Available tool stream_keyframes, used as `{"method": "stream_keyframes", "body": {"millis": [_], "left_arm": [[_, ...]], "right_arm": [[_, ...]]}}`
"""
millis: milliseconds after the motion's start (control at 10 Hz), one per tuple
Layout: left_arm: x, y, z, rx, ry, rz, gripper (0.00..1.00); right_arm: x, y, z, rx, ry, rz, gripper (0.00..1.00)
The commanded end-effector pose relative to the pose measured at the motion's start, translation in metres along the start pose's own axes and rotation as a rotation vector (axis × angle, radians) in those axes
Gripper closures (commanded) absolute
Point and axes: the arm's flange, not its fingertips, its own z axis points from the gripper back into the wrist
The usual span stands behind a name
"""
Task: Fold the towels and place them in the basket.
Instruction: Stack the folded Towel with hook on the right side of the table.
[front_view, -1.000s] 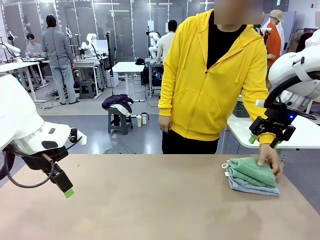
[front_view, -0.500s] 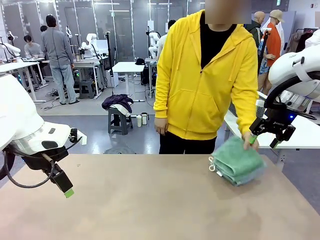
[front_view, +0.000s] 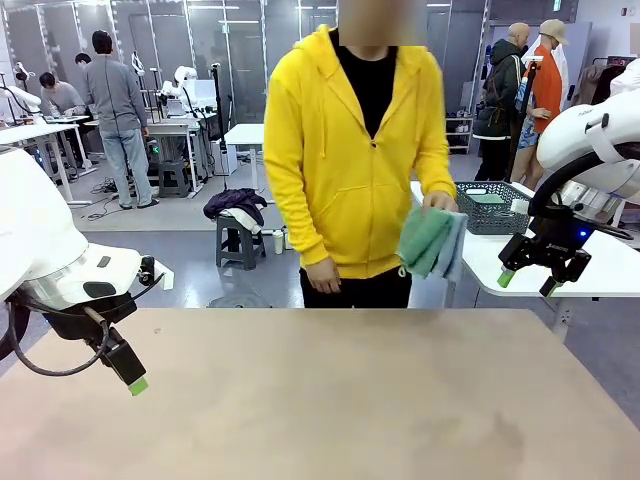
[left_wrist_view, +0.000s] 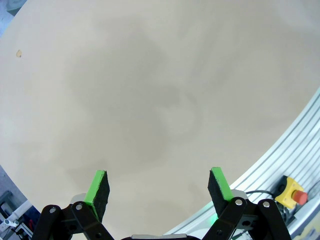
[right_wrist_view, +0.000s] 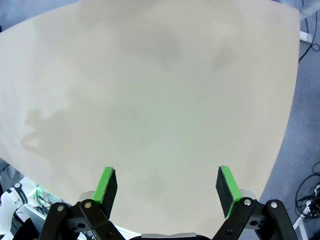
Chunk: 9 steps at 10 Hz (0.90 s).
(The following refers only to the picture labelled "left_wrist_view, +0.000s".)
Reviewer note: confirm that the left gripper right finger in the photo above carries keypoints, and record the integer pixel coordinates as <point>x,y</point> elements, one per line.
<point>220,197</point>

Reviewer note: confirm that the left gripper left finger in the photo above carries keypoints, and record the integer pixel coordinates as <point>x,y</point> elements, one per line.
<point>98,197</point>

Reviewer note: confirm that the yellow emergency stop button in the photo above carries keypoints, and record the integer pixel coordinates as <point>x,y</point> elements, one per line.
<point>290,191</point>

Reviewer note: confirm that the white plastic fitting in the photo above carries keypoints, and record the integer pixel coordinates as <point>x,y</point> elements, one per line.
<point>10,222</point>

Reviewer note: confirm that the aluminium profile rail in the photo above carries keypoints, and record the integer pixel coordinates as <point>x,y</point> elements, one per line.
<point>287,150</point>

